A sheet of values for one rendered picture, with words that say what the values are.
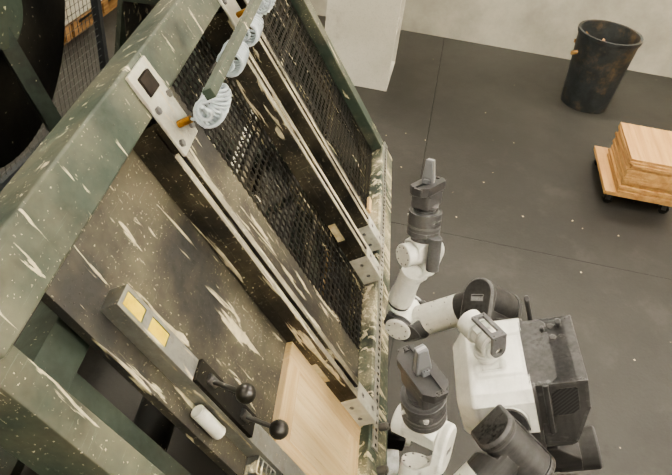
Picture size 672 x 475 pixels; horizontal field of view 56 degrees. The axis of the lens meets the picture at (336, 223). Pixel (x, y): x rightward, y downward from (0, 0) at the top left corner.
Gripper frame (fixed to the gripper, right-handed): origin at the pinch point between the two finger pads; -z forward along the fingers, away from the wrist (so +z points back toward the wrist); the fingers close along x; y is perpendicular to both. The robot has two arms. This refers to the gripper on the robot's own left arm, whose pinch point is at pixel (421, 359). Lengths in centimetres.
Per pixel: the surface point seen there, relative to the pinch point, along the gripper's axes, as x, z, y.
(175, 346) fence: 23.3, -4.0, -38.3
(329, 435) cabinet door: 28, 57, -12
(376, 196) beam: 132, 77, 58
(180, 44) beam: 78, -35, -13
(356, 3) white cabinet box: 383, 105, 178
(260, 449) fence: 14.3, 25.3, -31.0
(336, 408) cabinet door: 36, 59, -7
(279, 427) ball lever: 8.2, 11.8, -26.6
